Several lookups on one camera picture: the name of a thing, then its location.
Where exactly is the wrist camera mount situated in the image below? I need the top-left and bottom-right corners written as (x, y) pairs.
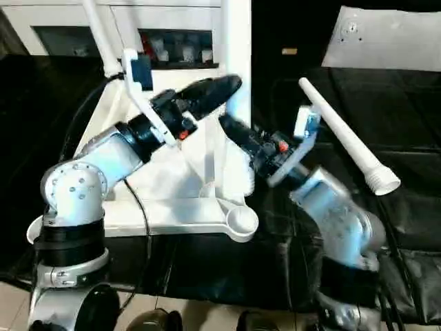
top-left (122, 48), bottom-right (176, 146)
top-left (267, 105), bottom-right (323, 189)

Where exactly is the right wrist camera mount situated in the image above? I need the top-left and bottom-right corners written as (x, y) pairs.
top-left (267, 105), bottom-right (323, 189)

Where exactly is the beige curtain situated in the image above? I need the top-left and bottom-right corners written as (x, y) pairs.
top-left (0, 6), bottom-right (30, 58)

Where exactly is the white panel with screw holes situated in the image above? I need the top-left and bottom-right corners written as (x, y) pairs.
top-left (320, 5), bottom-right (441, 72)

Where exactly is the white plastic table leg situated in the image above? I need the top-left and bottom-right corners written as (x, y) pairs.
top-left (220, 0), bottom-right (258, 199)
top-left (81, 0), bottom-right (124, 79)
top-left (298, 77), bottom-right (402, 197)

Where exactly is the white plastic table top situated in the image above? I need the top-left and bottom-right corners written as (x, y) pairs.
top-left (26, 67), bottom-right (260, 242)

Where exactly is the dark left robot foot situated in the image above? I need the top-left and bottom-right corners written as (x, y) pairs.
top-left (127, 308), bottom-right (183, 331)

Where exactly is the white glass-door cabinet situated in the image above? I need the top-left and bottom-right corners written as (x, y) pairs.
top-left (0, 0), bottom-right (252, 70)

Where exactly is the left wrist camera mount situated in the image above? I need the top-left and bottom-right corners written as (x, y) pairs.
top-left (122, 48), bottom-right (176, 146)

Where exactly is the black box with gold label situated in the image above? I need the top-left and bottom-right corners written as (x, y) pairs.
top-left (251, 0), bottom-right (342, 77)

